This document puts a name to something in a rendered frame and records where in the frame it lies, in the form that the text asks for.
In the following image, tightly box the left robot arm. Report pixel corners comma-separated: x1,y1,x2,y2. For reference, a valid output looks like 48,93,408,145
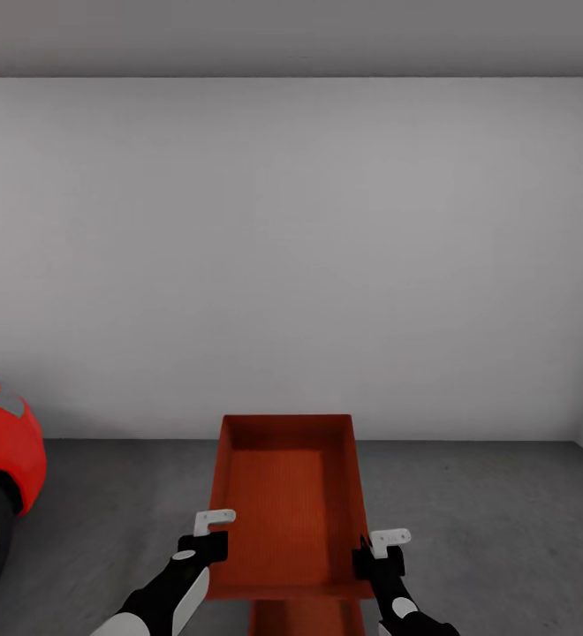
90,510,236,636

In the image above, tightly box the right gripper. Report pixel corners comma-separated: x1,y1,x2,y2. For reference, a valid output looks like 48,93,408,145
352,545,405,591

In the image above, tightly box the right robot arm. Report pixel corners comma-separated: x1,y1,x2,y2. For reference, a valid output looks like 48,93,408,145
352,528,460,636

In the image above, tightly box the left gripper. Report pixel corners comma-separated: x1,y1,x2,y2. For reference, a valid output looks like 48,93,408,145
178,531,228,566

